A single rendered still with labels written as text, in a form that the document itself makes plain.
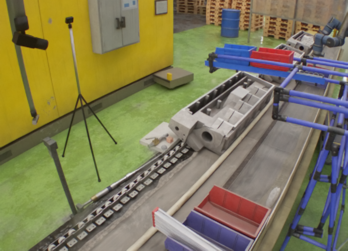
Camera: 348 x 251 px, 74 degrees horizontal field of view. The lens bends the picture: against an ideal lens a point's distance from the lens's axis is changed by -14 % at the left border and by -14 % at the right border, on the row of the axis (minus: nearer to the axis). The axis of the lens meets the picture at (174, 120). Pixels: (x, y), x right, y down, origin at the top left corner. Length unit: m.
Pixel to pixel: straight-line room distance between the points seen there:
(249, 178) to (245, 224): 0.36
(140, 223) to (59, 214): 1.30
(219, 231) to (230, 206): 0.22
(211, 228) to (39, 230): 1.67
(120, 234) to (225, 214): 0.55
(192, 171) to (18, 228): 1.68
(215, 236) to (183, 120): 0.82
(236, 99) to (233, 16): 6.50
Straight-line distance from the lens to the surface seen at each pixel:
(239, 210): 1.39
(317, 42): 3.10
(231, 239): 1.24
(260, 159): 1.83
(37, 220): 2.60
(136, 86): 4.43
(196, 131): 1.79
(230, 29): 8.53
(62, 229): 1.43
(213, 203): 1.45
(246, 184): 1.62
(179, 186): 1.56
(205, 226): 1.26
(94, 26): 3.51
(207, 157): 1.77
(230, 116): 1.90
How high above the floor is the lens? 1.85
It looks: 31 degrees down
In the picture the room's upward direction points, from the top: straight up
